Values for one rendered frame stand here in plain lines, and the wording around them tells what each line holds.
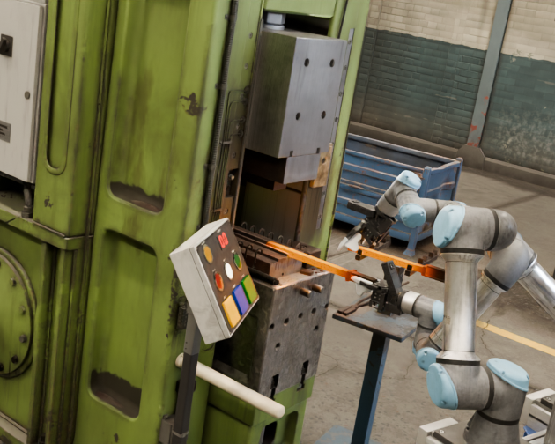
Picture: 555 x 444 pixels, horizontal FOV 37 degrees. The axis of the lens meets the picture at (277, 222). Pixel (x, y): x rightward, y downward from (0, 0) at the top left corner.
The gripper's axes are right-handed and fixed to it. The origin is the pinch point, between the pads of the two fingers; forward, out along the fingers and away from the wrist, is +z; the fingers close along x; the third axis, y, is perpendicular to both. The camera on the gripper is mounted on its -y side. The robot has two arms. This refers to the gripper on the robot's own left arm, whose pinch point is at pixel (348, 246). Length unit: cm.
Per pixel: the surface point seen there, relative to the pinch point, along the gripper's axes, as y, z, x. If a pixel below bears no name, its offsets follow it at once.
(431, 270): 17.8, 4.4, 41.2
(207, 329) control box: 7, 11, -70
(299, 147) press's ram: -34.0, -15.1, -5.7
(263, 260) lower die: -17.0, 23.0, -11.5
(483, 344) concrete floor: 31, 109, 226
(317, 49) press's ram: -50, -44, -5
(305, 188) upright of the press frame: -35.9, 11.1, 23.0
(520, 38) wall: -251, 78, 753
